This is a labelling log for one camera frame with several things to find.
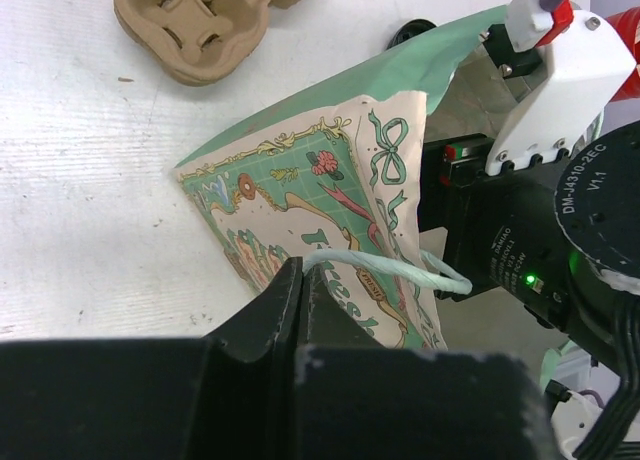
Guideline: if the brown pulp cup carrier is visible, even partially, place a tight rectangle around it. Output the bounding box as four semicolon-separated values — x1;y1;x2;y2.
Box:
113;0;300;87

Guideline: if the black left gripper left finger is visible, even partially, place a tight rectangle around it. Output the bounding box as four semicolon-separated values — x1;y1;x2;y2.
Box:
1;258;303;459

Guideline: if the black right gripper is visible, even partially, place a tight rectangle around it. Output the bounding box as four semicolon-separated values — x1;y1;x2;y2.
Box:
417;123;639;459

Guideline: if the red straw holder cup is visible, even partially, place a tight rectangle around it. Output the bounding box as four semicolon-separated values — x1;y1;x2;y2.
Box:
606;6;640;102

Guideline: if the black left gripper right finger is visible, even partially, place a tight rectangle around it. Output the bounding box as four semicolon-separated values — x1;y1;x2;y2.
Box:
295;267;559;460

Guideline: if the green paper takeout bag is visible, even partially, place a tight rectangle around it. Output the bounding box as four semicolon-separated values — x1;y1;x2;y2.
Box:
172;2;516;351

